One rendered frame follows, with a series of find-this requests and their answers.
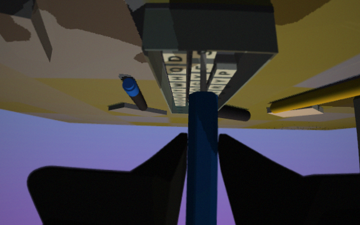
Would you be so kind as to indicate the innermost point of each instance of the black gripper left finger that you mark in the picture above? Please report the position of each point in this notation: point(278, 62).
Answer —
point(150, 194)

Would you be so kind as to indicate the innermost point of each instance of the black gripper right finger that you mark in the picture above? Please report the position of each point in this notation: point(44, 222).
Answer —
point(262, 192)

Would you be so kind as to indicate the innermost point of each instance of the tan flat square slab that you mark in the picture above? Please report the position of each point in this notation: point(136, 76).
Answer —
point(303, 111)

